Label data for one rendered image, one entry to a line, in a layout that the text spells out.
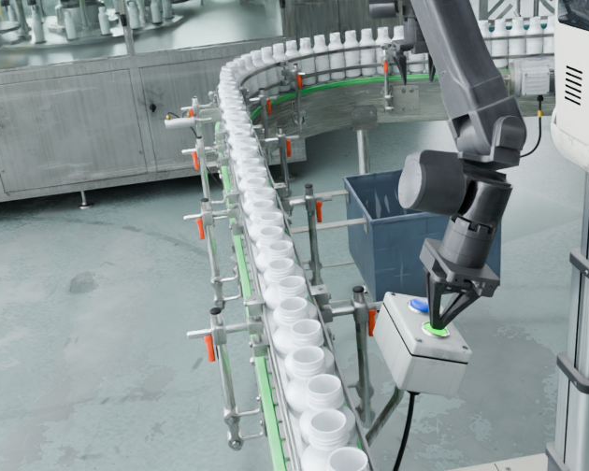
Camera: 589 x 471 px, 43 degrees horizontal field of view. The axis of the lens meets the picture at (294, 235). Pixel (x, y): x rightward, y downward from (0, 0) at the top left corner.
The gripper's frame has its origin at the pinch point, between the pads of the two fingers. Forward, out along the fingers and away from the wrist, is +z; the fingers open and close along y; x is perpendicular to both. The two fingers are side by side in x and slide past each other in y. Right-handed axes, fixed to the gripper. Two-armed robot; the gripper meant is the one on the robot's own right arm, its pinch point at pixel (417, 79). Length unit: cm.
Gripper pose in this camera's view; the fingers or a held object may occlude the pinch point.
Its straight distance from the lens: 181.1
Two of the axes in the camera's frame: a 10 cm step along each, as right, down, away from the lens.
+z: 1.0, 9.1, 4.1
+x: 1.2, 4.0, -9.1
